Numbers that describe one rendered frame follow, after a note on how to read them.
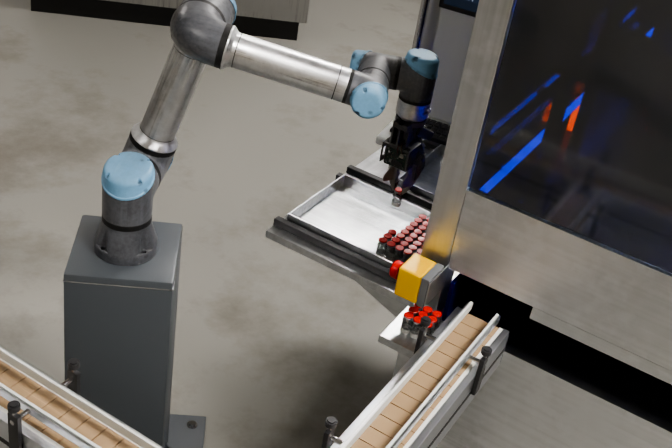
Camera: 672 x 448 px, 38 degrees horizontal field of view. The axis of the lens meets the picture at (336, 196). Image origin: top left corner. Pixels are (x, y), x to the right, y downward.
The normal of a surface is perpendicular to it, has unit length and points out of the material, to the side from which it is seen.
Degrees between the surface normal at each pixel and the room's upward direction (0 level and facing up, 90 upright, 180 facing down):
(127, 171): 7
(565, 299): 90
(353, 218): 0
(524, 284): 90
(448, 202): 90
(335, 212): 0
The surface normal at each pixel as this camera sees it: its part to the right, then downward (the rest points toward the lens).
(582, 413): -0.52, 0.39
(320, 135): 0.14, -0.84
